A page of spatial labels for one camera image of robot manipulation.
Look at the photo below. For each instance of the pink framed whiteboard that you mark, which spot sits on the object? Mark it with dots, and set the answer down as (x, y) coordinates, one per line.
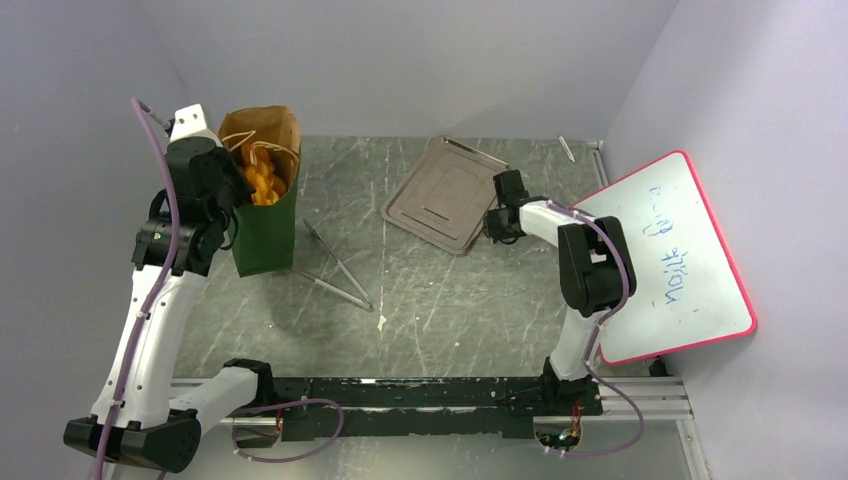
(689, 292)

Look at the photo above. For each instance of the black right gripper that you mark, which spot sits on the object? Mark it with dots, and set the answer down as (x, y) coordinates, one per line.
(491, 230)

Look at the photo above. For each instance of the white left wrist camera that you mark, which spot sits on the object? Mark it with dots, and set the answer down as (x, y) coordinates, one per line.
(189, 121)

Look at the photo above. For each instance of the metal baking tray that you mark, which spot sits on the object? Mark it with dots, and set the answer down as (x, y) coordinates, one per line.
(444, 198)

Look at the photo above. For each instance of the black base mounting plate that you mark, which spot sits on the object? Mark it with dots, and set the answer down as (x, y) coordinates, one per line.
(429, 406)

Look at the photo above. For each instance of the orange fake braided bread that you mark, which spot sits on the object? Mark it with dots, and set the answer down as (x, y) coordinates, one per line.
(263, 174)

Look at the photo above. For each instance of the white marker pen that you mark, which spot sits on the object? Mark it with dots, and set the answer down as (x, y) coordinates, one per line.
(566, 148)

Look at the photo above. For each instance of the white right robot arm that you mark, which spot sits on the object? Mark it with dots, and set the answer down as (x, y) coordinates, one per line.
(595, 274)

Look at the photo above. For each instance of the green paper bag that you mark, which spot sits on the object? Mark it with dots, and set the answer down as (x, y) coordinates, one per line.
(265, 235)

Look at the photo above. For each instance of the aluminium rail frame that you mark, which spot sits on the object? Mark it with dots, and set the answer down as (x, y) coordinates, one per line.
(636, 399)

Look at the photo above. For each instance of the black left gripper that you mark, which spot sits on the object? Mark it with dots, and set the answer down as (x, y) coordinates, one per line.
(242, 190)

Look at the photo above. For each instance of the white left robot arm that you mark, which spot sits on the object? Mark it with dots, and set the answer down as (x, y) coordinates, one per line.
(135, 419)

